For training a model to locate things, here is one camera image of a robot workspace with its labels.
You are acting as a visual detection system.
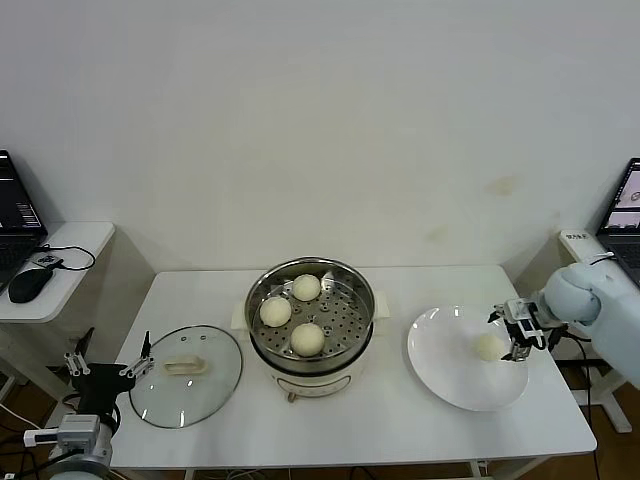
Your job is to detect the white round plate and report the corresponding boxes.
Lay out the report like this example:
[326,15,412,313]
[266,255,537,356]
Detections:
[406,305,530,412]

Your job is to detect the black computer mouse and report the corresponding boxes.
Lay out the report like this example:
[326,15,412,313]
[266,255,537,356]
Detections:
[7,267,55,304]

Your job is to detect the stainless steel steamer basket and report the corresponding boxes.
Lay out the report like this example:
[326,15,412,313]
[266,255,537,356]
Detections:
[247,257,377,374]

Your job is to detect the round glass pot lid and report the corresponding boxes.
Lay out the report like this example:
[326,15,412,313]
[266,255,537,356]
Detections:
[128,324,244,429]

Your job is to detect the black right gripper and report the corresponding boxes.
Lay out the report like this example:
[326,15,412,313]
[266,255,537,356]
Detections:
[487,308,540,362]

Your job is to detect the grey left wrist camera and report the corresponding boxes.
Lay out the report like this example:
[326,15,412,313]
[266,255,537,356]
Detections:
[22,414,101,449]

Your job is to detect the thin black desk cable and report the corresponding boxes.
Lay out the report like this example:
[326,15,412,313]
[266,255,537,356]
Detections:
[30,243,96,273]

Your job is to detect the white steamed baozi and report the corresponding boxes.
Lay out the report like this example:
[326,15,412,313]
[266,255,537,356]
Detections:
[258,297,293,329]
[473,334,505,362]
[289,322,326,357]
[292,273,322,302]

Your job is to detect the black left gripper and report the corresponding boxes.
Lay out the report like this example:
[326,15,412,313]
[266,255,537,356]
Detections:
[62,327,155,417]

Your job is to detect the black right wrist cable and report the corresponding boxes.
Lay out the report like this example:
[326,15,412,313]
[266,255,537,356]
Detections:
[537,324,596,351]

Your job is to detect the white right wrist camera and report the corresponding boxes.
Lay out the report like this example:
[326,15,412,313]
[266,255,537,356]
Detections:
[502,298,541,334]

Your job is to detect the cream electric cooking pot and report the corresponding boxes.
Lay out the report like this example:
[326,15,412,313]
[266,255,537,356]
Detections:
[230,292,391,404]

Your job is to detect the small black printed dongle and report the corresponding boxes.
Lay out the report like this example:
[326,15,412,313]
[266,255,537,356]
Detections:
[30,252,66,271]

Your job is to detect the dark grey open laptop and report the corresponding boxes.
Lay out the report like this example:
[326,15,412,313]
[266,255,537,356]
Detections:
[597,158,640,289]
[0,149,49,294]

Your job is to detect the white side table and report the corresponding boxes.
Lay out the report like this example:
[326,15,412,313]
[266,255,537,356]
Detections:
[0,222,116,416]
[558,230,640,435]

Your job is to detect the black cable with adapter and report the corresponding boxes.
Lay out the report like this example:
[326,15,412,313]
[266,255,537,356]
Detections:
[547,252,617,480]

